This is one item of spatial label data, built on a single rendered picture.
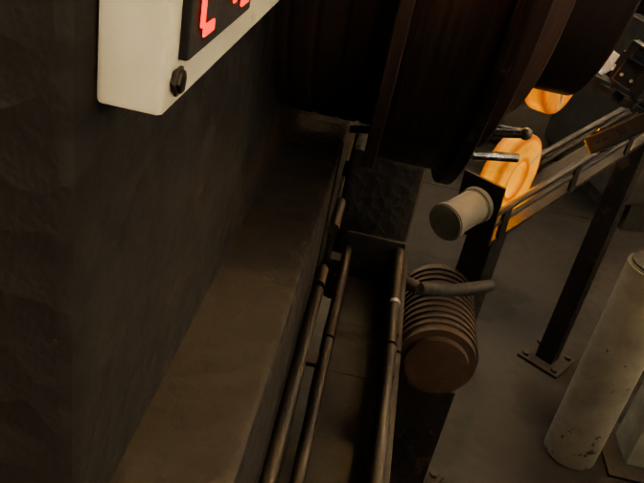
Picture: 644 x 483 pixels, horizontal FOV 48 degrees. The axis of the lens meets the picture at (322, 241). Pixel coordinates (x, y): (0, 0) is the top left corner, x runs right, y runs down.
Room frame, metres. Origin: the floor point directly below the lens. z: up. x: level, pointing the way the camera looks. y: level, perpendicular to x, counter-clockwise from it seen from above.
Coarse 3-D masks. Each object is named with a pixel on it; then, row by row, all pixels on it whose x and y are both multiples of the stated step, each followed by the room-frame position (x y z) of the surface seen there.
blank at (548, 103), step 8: (528, 96) 1.05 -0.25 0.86; (536, 96) 1.04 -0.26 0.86; (544, 96) 1.03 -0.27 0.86; (552, 96) 1.06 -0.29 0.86; (560, 96) 1.08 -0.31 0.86; (568, 96) 1.11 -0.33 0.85; (528, 104) 1.06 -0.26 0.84; (536, 104) 1.05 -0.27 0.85; (544, 104) 1.04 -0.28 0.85; (552, 104) 1.06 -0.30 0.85; (560, 104) 1.09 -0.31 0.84; (544, 112) 1.06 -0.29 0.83; (552, 112) 1.07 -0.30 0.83
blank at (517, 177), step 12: (504, 144) 1.07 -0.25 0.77; (516, 144) 1.07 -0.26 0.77; (528, 144) 1.09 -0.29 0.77; (540, 144) 1.13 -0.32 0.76; (528, 156) 1.10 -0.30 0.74; (492, 168) 1.05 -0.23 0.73; (504, 168) 1.04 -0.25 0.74; (516, 168) 1.13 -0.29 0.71; (528, 168) 1.12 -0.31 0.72; (492, 180) 1.04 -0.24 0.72; (504, 180) 1.05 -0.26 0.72; (516, 180) 1.12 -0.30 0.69; (528, 180) 1.13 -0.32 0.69; (516, 192) 1.11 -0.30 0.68
